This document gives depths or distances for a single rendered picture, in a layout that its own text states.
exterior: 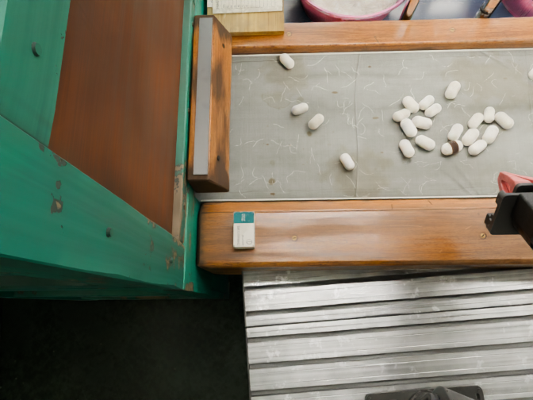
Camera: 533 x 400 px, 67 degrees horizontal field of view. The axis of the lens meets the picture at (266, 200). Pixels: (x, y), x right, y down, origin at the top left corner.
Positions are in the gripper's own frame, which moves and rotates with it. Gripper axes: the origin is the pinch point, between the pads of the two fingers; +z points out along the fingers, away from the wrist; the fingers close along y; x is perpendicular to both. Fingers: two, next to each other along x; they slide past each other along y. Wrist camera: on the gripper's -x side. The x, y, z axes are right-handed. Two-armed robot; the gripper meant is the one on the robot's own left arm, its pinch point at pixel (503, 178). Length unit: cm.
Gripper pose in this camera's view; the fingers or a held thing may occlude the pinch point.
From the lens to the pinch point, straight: 69.6
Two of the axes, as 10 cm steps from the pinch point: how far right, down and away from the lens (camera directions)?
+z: 0.1, -5.7, 8.2
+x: 0.3, 8.2, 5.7
